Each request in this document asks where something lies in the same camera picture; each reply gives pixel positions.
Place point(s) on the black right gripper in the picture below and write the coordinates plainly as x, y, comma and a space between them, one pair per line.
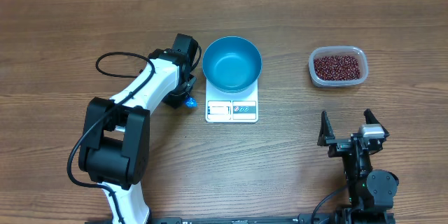
327, 134

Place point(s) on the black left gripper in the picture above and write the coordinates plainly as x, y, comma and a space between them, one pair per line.
178, 101

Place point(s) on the blue measuring scoop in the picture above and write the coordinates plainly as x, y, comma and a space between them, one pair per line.
190, 102

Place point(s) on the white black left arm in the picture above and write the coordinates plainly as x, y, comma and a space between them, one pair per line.
112, 153

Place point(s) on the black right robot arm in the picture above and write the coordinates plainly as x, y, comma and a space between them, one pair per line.
371, 191

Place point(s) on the white kitchen scale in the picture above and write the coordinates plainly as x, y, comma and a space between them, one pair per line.
239, 107

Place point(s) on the blue bowl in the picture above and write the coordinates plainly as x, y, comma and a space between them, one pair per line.
231, 64

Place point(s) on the red beans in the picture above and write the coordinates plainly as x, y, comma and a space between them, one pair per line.
337, 68

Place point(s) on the clear plastic container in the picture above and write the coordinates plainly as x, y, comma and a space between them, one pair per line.
338, 50

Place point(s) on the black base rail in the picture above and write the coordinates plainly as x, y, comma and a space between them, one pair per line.
304, 218

